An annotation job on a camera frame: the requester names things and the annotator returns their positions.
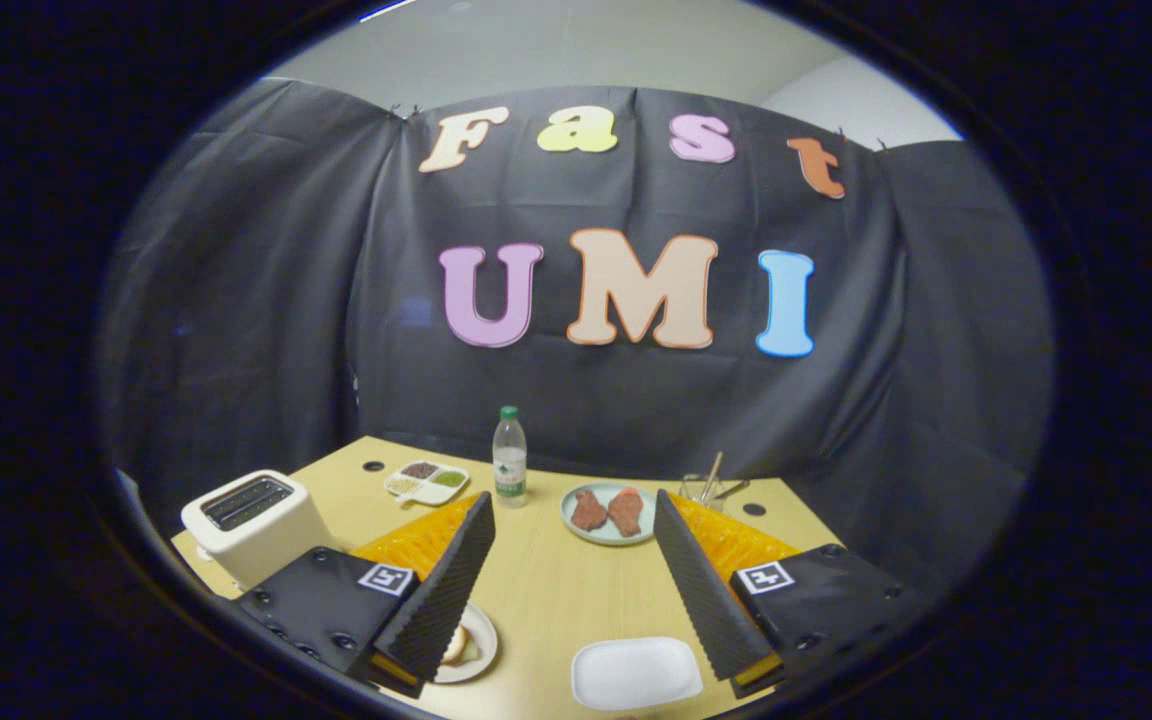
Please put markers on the light blue round plate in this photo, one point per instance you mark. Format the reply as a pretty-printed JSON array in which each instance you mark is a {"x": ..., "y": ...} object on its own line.
[{"x": 576, "y": 535}]

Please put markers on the brown meat piece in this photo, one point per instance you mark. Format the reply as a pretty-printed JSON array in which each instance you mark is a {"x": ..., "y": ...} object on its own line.
[{"x": 589, "y": 511}]

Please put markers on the white square plate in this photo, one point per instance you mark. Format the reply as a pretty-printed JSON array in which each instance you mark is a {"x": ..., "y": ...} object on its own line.
[{"x": 636, "y": 675}]

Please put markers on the white divided snack tray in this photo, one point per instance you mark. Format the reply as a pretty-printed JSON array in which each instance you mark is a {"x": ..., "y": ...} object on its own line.
[{"x": 431, "y": 490}]

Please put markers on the clear glass cup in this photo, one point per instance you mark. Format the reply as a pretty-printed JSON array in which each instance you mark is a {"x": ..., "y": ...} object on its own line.
[{"x": 693, "y": 492}]

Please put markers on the white toaster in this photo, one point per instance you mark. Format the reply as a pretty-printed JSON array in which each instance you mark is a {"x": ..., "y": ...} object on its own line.
[{"x": 266, "y": 545}]

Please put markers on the clear plastic water bottle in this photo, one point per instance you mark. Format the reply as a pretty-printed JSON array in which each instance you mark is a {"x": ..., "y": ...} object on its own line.
[{"x": 509, "y": 470}]

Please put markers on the reddish meat piece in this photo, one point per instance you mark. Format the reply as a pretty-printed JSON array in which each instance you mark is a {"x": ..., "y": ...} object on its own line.
[{"x": 626, "y": 511}]

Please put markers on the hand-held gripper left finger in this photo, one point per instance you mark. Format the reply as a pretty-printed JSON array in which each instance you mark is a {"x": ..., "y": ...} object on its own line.
[{"x": 441, "y": 600}]

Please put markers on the wooden stick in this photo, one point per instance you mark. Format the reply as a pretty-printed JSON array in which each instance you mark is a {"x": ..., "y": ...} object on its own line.
[{"x": 712, "y": 472}]

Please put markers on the round beige plate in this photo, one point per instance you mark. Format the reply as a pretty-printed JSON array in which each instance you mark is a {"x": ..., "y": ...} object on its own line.
[{"x": 486, "y": 630}]

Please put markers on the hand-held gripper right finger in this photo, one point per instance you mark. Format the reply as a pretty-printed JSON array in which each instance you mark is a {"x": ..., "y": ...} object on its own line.
[{"x": 701, "y": 590}]

